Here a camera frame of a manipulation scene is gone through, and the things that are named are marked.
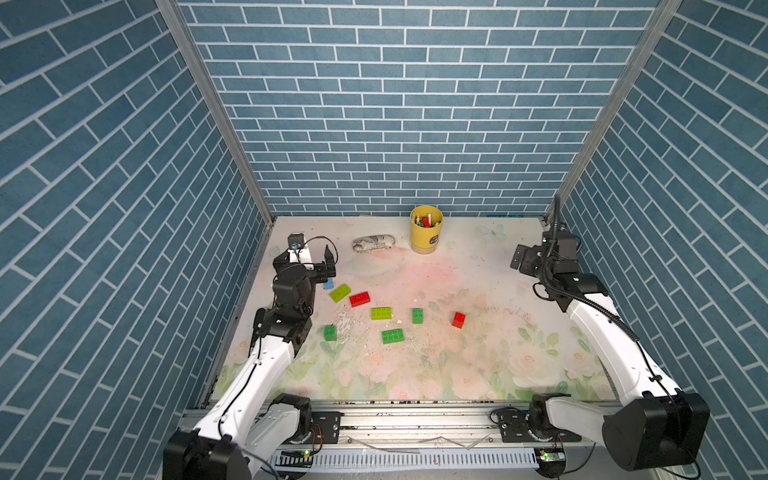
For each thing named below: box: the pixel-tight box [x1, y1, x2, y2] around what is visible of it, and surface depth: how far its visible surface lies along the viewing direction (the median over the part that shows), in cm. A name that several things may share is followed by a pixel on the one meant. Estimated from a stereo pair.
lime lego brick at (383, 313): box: [371, 307, 393, 320], surface depth 96 cm
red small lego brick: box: [452, 312, 466, 329], surface depth 92 cm
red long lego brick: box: [349, 291, 371, 308], surface depth 98 cm
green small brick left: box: [324, 324, 337, 341], surface depth 89 cm
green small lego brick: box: [412, 308, 424, 324], surface depth 93 cm
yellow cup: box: [410, 205, 444, 255], surface depth 106 cm
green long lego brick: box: [381, 329, 405, 344], surface depth 90 cm
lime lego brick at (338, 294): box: [329, 284, 351, 303], surface depth 101 cm
